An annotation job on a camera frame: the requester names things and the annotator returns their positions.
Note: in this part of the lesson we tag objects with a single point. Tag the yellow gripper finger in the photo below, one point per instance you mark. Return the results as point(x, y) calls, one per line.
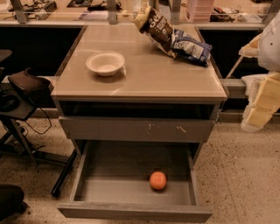
point(263, 102)
point(250, 50)

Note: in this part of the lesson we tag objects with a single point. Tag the orange fruit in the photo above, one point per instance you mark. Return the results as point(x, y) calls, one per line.
point(158, 180)

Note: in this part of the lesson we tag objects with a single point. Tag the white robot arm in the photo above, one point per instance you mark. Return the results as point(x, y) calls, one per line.
point(269, 46)

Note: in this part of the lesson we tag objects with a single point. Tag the grey drawer cabinet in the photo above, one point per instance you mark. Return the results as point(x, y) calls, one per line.
point(150, 85)

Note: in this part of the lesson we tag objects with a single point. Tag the closed upper drawer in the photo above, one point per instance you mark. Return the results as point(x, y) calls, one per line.
point(136, 129)

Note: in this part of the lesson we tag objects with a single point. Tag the pink plastic bin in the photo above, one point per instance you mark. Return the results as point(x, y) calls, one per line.
point(199, 10)

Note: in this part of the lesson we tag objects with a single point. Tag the blue white snack bag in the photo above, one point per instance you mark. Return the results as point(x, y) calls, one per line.
point(189, 48)

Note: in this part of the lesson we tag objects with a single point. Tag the brown snack bag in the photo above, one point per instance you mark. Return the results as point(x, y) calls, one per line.
point(156, 27)

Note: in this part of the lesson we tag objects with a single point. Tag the white paper bowl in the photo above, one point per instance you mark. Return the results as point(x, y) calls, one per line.
point(105, 63)

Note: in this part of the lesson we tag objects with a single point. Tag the white handled stick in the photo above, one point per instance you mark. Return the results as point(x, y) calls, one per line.
point(236, 64)

